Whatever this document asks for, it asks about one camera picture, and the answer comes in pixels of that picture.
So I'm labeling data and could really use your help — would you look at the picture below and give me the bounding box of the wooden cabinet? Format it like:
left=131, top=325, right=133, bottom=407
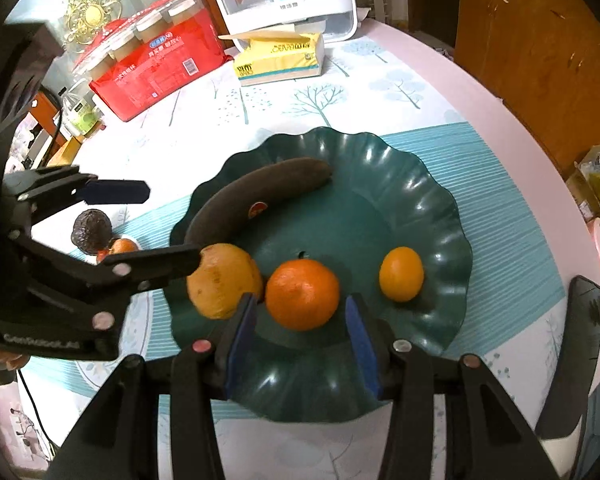
left=454, top=0, right=600, bottom=176

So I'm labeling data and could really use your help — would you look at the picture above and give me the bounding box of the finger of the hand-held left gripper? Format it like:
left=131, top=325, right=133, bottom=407
left=9, top=231, right=204, bottom=334
left=2, top=164, right=151, bottom=227

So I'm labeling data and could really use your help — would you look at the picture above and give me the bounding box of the green label bottle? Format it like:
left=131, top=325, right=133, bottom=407
left=65, top=95, right=103, bottom=138

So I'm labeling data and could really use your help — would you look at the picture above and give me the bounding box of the yellow tissue box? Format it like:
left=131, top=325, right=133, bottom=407
left=219, top=31, right=328, bottom=86

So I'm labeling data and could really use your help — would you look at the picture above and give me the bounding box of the dark avocado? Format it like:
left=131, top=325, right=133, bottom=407
left=70, top=208, right=113, bottom=256

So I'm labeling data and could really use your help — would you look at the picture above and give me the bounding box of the black chair back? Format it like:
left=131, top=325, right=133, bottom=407
left=535, top=275, right=600, bottom=441

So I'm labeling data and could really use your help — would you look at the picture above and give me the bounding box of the red paper cup package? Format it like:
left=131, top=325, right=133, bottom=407
left=72, top=0, right=236, bottom=123

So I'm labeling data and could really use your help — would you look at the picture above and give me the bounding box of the small orange kumquat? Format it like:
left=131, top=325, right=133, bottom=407
left=378, top=246, right=425, bottom=303

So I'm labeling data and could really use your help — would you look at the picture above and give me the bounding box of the large yellow orange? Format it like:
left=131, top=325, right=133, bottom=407
left=186, top=243, right=265, bottom=321

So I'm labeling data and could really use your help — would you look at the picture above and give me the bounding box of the white storage box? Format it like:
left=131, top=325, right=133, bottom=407
left=202, top=0, right=358, bottom=43

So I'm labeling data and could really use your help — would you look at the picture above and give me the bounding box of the orange tangerine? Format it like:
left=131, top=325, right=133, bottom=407
left=265, top=257, right=341, bottom=332

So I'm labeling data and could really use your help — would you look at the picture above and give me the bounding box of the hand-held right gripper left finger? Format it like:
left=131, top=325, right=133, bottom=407
left=45, top=292, right=259, bottom=480

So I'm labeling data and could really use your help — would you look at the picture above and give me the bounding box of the dark green scalloped plate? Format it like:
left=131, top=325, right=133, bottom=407
left=159, top=126, right=473, bottom=423

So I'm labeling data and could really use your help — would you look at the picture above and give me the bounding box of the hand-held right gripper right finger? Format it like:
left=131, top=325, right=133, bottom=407
left=344, top=294, right=563, bottom=480

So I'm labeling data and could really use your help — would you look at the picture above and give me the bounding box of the gold door ornament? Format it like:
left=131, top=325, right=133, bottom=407
left=62, top=0, right=131, bottom=48

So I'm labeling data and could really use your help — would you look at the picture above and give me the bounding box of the overripe brown banana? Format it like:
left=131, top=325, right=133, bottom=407
left=184, top=157, right=333, bottom=251

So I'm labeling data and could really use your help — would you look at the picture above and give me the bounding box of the tree print tablecloth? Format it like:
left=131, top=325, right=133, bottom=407
left=0, top=17, right=600, bottom=480

